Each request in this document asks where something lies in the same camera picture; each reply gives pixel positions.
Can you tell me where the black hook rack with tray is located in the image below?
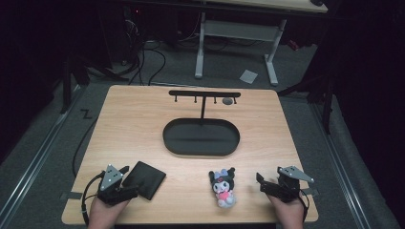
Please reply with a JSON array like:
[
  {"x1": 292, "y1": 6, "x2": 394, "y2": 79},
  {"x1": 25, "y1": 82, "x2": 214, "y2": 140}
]
[{"x1": 161, "y1": 90, "x2": 242, "y2": 157}]

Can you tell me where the bundle of black cables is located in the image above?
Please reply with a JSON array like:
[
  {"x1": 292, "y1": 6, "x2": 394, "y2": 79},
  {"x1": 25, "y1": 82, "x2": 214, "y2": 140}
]
[{"x1": 122, "y1": 12, "x2": 167, "y2": 87}]

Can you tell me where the black metal stand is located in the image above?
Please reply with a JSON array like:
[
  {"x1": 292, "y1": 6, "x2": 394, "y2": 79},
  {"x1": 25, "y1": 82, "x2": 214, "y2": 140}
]
[
  {"x1": 276, "y1": 60, "x2": 337, "y2": 135},
  {"x1": 59, "y1": 55, "x2": 130, "y2": 115}
]

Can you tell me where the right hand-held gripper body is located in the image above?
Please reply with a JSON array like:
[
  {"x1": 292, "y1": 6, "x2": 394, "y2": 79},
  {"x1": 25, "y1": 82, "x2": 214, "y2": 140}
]
[{"x1": 266, "y1": 165, "x2": 315, "y2": 204}]

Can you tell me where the person's left hand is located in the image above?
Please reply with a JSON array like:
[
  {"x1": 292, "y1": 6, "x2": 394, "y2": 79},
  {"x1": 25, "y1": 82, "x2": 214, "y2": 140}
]
[{"x1": 87, "y1": 196, "x2": 130, "y2": 229}]

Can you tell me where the white height-adjustable desk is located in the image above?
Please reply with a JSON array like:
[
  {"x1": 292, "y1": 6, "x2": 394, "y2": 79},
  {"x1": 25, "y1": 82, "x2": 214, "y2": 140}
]
[{"x1": 194, "y1": 0, "x2": 329, "y2": 87}]

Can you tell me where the black and white plush toy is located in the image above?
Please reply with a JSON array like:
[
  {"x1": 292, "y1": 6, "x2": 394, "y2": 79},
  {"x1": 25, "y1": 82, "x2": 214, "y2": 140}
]
[{"x1": 208, "y1": 167, "x2": 238, "y2": 209}]

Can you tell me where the person's right hand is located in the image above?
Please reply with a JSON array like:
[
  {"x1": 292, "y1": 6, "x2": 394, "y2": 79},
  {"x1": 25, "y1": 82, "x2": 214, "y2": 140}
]
[{"x1": 266, "y1": 192, "x2": 306, "y2": 229}]

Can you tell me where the left hand-held gripper cable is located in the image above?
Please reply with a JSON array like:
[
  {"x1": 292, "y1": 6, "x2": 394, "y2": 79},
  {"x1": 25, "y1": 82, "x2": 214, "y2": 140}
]
[{"x1": 80, "y1": 171, "x2": 107, "y2": 225}]

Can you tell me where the aluminium floor rail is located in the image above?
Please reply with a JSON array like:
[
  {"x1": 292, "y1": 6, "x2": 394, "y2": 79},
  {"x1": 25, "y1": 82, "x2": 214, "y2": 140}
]
[
  {"x1": 0, "y1": 84, "x2": 88, "y2": 223},
  {"x1": 309, "y1": 103, "x2": 373, "y2": 229}
]

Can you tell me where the grey paper sheet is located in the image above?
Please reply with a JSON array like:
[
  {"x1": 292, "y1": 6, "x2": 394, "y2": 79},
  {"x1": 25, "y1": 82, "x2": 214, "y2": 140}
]
[{"x1": 239, "y1": 69, "x2": 259, "y2": 85}]

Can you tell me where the hand-held gripper cable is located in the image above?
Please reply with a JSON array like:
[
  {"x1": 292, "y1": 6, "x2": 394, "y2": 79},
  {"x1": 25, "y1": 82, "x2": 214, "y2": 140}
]
[
  {"x1": 80, "y1": 171, "x2": 107, "y2": 225},
  {"x1": 298, "y1": 190, "x2": 310, "y2": 223}
]

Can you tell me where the black floor cable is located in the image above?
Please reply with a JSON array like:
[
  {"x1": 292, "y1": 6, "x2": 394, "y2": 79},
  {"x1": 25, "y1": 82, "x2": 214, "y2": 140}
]
[{"x1": 72, "y1": 116, "x2": 99, "y2": 178}]

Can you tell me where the right hand-held gripper cable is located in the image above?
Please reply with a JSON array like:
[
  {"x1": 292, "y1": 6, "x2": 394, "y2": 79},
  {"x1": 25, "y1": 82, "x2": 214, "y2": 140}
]
[{"x1": 298, "y1": 190, "x2": 310, "y2": 223}]

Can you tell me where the black leather wallet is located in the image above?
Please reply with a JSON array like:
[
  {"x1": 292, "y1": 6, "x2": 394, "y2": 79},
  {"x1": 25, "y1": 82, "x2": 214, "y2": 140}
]
[{"x1": 121, "y1": 160, "x2": 167, "y2": 201}]

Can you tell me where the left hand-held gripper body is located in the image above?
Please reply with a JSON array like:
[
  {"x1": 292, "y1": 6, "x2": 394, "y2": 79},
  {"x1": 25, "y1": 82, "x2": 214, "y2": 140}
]
[{"x1": 96, "y1": 163, "x2": 128, "y2": 205}]

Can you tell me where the grey tape strip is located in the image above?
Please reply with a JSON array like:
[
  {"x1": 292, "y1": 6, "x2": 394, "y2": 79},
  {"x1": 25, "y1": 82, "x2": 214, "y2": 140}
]
[
  {"x1": 301, "y1": 187, "x2": 320, "y2": 197},
  {"x1": 59, "y1": 191, "x2": 84, "y2": 201}
]

